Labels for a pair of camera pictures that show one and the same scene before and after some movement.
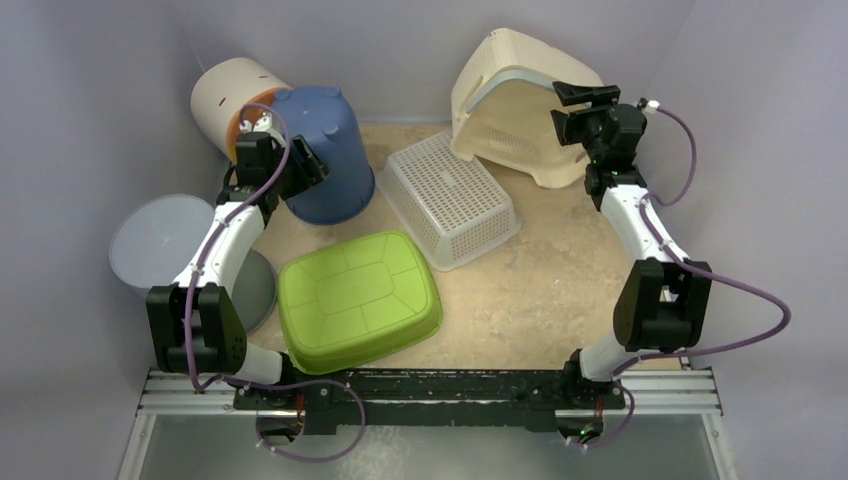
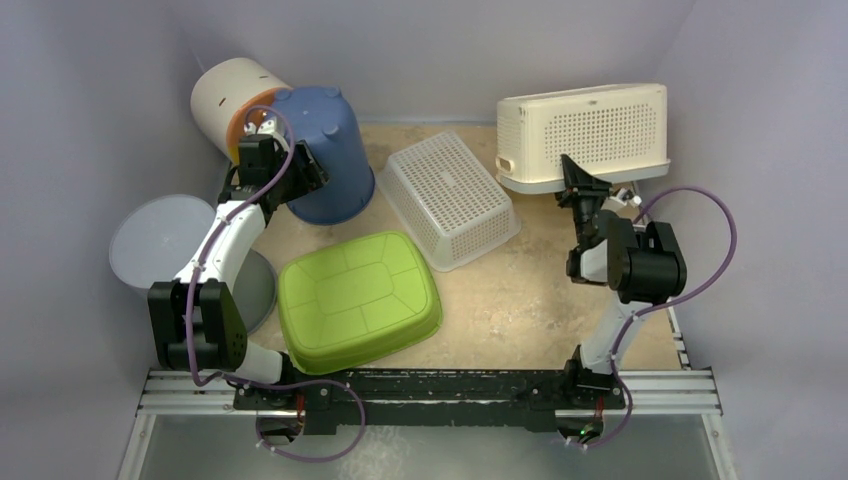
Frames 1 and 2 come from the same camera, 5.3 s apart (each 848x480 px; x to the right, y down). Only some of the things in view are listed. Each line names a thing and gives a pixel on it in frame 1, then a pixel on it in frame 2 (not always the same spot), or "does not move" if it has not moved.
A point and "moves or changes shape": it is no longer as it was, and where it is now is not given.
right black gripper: (573, 122) -> (584, 196)
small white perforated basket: (444, 208) does not move
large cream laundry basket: (502, 105) moves or changes shape
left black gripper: (310, 173) does not move
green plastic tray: (356, 300) does not move
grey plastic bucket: (155, 239) does not move
